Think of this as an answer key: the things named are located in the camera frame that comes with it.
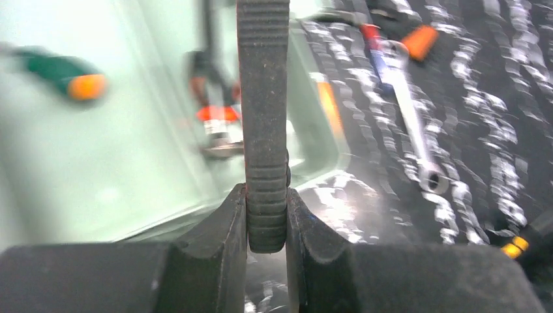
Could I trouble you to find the orange utility knife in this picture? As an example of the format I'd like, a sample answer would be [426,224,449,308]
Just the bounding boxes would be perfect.
[309,72,344,139]

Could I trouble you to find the green handled screwdriver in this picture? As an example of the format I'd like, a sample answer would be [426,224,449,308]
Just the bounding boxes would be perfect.
[1,43,108,102]

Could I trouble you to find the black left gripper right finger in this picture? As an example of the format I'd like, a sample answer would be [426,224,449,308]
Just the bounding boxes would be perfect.
[286,189,544,312]

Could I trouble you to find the red black utility knife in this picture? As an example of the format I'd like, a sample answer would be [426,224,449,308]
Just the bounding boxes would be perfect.
[237,1,290,254]

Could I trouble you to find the yellow black screwdriver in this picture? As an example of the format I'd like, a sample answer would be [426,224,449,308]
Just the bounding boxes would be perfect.
[500,214,552,262]

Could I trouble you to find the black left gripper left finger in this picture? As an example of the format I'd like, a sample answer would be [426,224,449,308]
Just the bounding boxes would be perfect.
[1,184,247,312]

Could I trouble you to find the blue handled screwdriver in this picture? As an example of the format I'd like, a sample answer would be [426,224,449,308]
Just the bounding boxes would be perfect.
[359,23,394,95]

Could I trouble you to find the red needle nose pliers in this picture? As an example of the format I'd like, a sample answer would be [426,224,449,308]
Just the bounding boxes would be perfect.
[188,51,241,140]

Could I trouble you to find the silver combination wrench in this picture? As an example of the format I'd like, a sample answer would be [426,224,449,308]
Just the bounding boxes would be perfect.
[380,39,449,194]

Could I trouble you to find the orange black hex key holder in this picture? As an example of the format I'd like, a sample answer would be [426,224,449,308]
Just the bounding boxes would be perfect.
[366,1,440,62]

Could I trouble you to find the green plastic tool box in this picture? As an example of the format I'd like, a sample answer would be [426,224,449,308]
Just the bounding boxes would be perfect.
[0,0,351,252]

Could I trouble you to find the black marbled table mat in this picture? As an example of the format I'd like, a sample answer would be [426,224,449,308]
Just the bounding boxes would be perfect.
[244,0,553,313]

